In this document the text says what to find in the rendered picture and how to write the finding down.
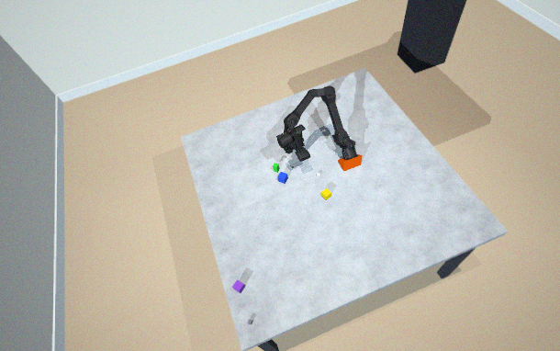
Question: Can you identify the small purple block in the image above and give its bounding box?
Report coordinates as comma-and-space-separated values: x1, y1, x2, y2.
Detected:
232, 279, 245, 293

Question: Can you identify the blue cube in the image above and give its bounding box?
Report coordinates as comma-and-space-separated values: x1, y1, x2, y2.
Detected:
277, 172, 288, 183

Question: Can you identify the yellow cube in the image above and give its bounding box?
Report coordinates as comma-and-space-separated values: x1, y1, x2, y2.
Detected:
321, 188, 331, 200

